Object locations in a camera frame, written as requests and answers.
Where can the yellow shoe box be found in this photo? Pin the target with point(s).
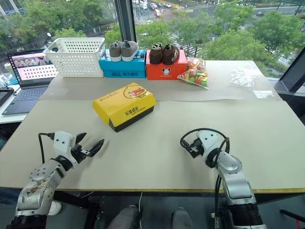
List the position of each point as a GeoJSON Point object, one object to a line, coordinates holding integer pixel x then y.
{"type": "Point", "coordinates": [124, 105]}

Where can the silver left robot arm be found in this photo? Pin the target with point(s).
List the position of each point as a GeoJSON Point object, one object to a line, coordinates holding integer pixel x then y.
{"type": "Point", "coordinates": [35, 188]}

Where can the dark blue laptop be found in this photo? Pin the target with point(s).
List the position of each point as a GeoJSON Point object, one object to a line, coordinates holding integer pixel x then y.
{"type": "Point", "coordinates": [31, 71]}

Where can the small flat clear plastic bag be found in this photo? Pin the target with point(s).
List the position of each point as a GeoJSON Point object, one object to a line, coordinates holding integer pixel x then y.
{"type": "Point", "coordinates": [262, 94]}

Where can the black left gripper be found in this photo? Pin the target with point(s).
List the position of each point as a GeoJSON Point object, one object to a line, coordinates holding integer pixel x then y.
{"type": "Point", "coordinates": [78, 151]}

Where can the dark slanted window frame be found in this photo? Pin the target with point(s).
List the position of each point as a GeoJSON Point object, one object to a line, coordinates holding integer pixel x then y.
{"type": "Point", "coordinates": [291, 74]}

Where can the bag of colourful candies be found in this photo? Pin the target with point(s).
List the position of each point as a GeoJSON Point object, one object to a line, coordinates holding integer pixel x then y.
{"type": "Point", "coordinates": [196, 74]}

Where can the white perforated plastic basket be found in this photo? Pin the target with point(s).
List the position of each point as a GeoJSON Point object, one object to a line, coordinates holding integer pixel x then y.
{"type": "Point", "coordinates": [76, 59]}

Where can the black table frame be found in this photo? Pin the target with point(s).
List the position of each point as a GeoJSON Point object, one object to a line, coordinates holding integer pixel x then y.
{"type": "Point", "coordinates": [95, 210]}

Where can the grey rounded shape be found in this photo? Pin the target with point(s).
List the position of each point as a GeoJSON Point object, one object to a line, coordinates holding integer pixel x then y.
{"type": "Point", "coordinates": [125, 218]}
{"type": "Point", "coordinates": [182, 219]}

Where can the grey canvas shoe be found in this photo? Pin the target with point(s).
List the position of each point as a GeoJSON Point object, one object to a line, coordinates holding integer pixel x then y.
{"type": "Point", "coordinates": [115, 51]}
{"type": "Point", "coordinates": [129, 50]}

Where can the orange shoe box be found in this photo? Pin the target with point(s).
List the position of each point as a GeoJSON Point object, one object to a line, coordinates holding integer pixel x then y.
{"type": "Point", "coordinates": [164, 69]}

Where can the crumpled clear plastic bag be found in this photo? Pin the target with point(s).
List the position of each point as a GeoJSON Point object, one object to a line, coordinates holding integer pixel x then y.
{"type": "Point", "coordinates": [241, 76]}

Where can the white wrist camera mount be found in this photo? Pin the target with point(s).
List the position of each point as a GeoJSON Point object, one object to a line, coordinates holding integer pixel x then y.
{"type": "Point", "coordinates": [210, 141]}
{"type": "Point", "coordinates": [62, 141]}

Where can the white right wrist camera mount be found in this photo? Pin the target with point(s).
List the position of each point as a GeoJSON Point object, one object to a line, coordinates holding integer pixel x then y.
{"type": "Point", "coordinates": [210, 141]}

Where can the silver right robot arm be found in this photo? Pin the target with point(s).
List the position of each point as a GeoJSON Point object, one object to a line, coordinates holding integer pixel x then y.
{"type": "Point", "coordinates": [234, 183]}

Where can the brown fuzzy shoe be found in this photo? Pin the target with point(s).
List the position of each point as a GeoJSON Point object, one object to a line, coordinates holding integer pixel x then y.
{"type": "Point", "coordinates": [170, 55]}
{"type": "Point", "coordinates": [156, 55]}

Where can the black window frame pillar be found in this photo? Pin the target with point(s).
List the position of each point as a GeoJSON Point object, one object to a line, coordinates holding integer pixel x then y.
{"type": "Point", "coordinates": [125, 21]}

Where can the blue shoe box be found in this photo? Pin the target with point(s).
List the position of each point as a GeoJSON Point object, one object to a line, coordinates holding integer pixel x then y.
{"type": "Point", "coordinates": [124, 68]}

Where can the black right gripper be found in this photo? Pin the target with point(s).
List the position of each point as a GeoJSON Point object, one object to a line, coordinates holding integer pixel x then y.
{"type": "Point", "coordinates": [196, 147]}

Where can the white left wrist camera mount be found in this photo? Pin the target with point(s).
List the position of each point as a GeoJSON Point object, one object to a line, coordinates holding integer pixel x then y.
{"type": "Point", "coordinates": [62, 141]}

